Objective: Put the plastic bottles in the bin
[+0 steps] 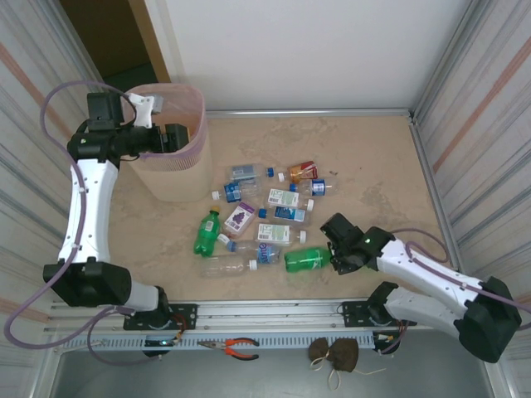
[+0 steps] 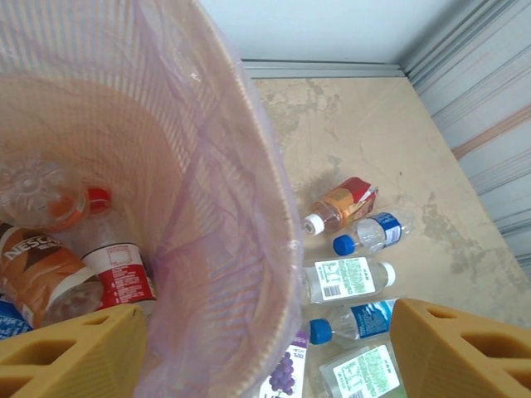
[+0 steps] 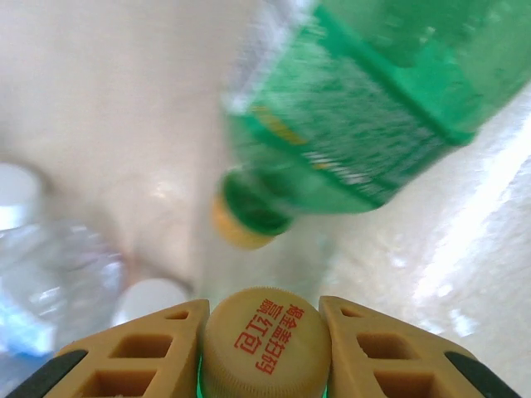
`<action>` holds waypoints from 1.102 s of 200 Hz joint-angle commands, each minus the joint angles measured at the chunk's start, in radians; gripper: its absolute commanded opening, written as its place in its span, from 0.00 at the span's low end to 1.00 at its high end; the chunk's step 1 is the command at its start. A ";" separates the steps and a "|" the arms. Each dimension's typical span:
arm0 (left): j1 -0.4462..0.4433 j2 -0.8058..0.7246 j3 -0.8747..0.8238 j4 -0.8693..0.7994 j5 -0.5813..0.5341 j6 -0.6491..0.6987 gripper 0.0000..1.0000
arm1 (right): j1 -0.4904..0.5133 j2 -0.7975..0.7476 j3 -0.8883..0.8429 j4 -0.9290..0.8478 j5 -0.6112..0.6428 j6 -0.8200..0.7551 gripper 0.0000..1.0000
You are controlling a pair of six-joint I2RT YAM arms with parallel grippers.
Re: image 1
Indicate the green bottle yellow cap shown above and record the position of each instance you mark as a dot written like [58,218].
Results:
[305,259]
[207,232]

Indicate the blue label blue cap bottle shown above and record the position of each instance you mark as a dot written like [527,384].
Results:
[317,187]

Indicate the blue white label bottle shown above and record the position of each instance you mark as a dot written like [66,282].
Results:
[288,215]

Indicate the white green label bottle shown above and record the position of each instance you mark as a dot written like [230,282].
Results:
[271,233]

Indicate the Nescafe coffee bottle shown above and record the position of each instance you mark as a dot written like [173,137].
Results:
[284,198]

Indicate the light blue label clear bottle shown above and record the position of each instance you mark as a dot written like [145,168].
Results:
[263,253]

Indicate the dark blue label clear bottle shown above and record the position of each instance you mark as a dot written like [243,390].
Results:
[233,192]

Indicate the unlabelled clear bottle white cap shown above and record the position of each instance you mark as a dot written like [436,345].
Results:
[224,266]

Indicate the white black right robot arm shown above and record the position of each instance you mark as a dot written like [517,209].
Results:
[431,269]

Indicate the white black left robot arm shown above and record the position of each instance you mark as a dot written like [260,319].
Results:
[89,207]

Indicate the pink slatted plastic bin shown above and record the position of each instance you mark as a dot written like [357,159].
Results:
[178,182]

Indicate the pink waste basket with liner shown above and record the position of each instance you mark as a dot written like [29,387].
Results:
[195,141]

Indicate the brown wooden door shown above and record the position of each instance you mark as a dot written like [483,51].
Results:
[149,41]

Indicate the large brown cloth pouch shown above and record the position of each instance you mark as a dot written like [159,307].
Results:
[344,354]

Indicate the small brown cloth pouch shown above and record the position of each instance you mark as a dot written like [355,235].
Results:
[319,350]

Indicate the purple grape label bottle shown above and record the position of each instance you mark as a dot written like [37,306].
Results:
[240,219]

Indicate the grey label clear bottle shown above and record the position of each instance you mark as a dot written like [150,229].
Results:
[245,172]

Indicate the brown cloth pouches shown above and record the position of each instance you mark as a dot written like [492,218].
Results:
[330,375]

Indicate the circuit board with green light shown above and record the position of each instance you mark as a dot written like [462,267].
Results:
[159,343]

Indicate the aluminium double track rail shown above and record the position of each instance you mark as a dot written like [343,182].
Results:
[269,311]

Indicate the white door frame post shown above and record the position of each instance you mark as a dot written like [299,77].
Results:
[166,41]

